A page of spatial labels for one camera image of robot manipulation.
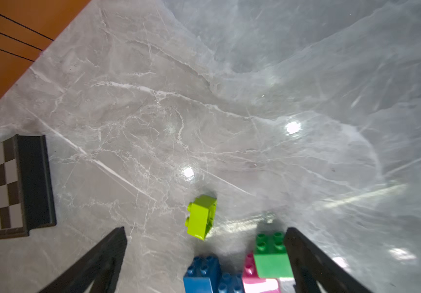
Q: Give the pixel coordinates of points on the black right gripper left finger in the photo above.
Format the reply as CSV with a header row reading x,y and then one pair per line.
x,y
97,271

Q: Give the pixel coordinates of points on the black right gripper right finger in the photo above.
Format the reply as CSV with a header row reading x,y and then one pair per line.
x,y
313,269

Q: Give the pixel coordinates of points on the green lego brick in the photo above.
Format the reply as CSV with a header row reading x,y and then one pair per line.
x,y
270,256

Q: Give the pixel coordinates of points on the pink lego brick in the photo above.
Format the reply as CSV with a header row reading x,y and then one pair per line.
x,y
252,283

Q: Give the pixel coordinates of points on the dark blue lego brick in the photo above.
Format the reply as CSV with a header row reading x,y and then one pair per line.
x,y
203,275

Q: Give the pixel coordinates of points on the lime yellow lego brick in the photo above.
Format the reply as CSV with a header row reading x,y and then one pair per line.
x,y
201,219

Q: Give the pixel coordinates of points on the black white checkerboard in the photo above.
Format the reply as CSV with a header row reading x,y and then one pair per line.
x,y
26,194

